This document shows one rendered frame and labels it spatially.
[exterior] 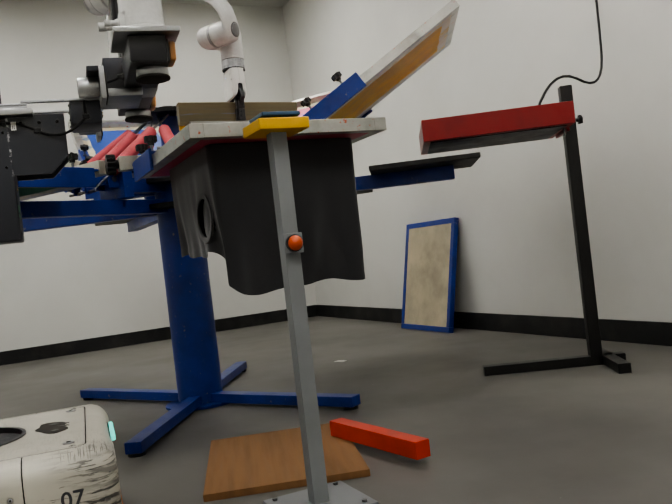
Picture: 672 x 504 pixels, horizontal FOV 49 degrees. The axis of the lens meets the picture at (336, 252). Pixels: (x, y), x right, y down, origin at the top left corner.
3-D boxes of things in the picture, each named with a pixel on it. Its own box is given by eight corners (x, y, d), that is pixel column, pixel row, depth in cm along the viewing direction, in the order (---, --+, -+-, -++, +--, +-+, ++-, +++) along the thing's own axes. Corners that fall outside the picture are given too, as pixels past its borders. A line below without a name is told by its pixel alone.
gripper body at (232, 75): (218, 70, 248) (221, 104, 248) (226, 62, 239) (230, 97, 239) (239, 71, 251) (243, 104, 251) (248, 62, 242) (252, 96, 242)
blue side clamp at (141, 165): (166, 169, 238) (163, 147, 238) (150, 170, 236) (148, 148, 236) (148, 181, 265) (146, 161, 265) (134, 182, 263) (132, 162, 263)
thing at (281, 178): (379, 504, 179) (333, 109, 178) (294, 528, 170) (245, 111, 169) (340, 483, 199) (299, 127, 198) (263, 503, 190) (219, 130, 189)
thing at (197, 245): (249, 271, 209) (234, 143, 208) (219, 274, 205) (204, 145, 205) (206, 273, 250) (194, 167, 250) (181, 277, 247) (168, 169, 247)
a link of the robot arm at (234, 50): (215, 18, 233) (192, 26, 238) (218, 52, 233) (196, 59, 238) (245, 28, 246) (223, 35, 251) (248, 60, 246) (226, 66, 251)
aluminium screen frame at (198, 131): (386, 129, 217) (385, 116, 217) (190, 138, 192) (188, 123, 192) (289, 169, 288) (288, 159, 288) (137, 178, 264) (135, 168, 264)
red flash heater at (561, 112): (553, 141, 343) (550, 115, 343) (576, 126, 297) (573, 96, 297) (421, 158, 349) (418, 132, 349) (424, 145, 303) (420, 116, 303)
